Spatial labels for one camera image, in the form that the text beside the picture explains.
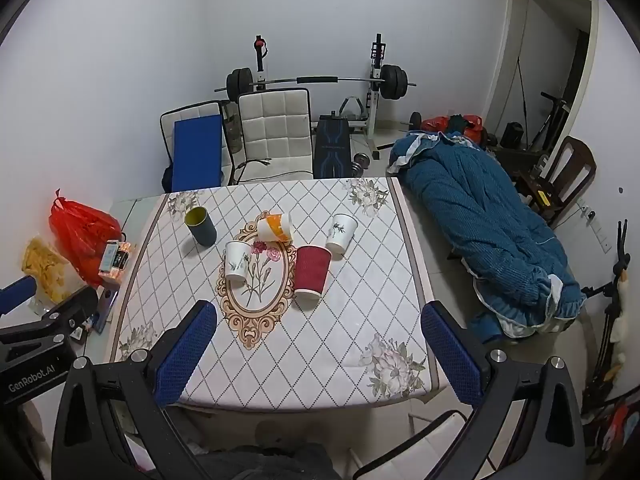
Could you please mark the metal dumbbell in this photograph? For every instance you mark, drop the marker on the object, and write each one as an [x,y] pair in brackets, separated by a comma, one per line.
[361,162]

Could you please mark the black cylinder container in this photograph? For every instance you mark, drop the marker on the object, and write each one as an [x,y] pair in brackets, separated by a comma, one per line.
[512,135]

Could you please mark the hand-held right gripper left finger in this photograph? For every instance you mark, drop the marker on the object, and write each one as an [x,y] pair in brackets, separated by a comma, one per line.
[184,352]

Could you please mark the red plastic bag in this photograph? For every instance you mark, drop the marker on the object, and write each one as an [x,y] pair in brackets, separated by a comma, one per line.
[82,237]

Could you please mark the brown wooden chair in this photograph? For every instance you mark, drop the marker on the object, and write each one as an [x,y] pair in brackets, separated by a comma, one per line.
[575,160]

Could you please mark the white barbell rack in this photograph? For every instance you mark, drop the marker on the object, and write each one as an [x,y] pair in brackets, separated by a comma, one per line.
[372,105]

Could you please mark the barbell with black plates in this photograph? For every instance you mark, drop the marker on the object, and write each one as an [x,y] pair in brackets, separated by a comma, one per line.
[392,81]

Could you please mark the yellow snack bag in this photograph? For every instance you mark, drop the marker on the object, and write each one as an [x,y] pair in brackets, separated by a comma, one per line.
[50,272]

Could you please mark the small orange and black packet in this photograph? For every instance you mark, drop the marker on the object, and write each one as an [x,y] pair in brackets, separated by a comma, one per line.
[115,258]

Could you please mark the white chair with black frame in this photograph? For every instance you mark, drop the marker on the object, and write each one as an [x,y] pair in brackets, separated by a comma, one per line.
[430,435]

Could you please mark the black tripod stand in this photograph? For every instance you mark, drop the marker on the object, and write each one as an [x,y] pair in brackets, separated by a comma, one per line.
[612,310]

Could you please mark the blue quilt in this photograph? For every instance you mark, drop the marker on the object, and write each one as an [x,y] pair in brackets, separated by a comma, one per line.
[475,210]

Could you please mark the blue flat packet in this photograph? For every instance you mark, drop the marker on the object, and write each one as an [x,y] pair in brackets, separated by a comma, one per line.
[106,310]

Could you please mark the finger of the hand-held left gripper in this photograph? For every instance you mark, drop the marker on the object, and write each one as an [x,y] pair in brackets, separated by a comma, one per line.
[72,307]
[17,294]

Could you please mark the blue board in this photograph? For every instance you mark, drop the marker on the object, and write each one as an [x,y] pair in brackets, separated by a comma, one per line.
[197,152]

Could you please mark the white padded chair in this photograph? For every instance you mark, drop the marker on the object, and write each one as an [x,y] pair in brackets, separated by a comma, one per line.
[195,109]
[274,130]

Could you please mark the orange and white paper cup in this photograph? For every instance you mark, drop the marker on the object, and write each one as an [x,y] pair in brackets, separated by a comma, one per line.
[275,228]

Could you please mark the white floral paper cup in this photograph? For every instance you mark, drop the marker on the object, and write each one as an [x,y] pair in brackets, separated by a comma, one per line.
[341,234]
[236,261]

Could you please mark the floral diamond pattern tablecloth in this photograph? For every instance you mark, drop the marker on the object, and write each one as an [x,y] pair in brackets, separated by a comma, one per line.
[350,310]

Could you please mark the person's grey trousers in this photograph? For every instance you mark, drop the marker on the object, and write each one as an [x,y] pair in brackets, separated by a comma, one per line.
[270,462]

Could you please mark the white plush toy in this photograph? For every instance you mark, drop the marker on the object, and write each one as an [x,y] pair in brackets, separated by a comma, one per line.
[624,310]

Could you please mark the black scooter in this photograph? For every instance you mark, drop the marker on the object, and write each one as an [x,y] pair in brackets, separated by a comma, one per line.
[550,115]

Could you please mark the black and blue bench pad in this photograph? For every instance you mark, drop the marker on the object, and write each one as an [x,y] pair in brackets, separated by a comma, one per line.
[332,150]

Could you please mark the red ribbed paper cup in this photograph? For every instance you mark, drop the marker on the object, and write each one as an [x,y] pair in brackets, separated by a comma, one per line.
[311,276]

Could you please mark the dark grey cup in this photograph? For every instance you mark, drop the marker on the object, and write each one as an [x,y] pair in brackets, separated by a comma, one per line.
[201,228]

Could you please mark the black weight plate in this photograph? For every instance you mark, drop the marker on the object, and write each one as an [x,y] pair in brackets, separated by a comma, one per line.
[415,120]

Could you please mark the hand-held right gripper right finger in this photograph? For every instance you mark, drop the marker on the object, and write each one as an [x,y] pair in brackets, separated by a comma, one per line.
[452,355]

